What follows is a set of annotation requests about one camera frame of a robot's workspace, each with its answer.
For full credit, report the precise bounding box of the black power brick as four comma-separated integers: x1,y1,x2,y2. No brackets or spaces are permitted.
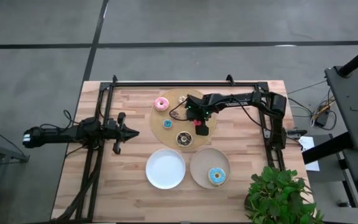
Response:
317,110,329,128

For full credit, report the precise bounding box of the white paper sheet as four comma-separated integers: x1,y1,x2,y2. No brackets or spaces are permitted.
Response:
298,136,321,172

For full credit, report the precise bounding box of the green plant in black pot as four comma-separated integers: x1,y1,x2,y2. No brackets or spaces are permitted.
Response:
244,166,325,224

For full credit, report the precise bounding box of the large blue glazed donut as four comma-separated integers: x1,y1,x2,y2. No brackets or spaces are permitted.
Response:
208,167,227,187

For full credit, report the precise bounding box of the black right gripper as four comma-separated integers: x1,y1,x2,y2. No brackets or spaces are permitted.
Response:
185,94,219,136

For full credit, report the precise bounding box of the tan wooden bowl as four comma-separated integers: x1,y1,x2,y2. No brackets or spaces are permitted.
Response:
190,147,231,190

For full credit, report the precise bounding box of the black metal stand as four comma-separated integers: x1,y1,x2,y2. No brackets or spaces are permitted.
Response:
0,123,30,167

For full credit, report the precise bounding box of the black pole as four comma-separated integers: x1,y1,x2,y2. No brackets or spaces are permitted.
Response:
336,40,358,77

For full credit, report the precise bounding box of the black aluminium table frame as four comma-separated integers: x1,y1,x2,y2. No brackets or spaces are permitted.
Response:
50,74,288,223

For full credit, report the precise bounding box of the large pink glazed donut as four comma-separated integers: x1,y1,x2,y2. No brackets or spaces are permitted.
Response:
154,96,170,112

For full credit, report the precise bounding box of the round woven straw placemat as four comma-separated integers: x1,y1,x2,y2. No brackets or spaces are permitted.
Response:
149,88,218,151

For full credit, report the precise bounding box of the white round plate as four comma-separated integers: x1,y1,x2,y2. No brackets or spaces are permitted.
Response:
145,148,186,190

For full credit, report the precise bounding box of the small cream object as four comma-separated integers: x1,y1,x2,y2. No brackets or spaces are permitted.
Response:
176,131,193,148

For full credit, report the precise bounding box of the black diagonal beam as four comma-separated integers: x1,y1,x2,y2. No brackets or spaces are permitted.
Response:
301,132,354,165

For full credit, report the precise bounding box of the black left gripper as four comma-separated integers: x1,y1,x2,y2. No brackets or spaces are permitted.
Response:
106,112,140,155

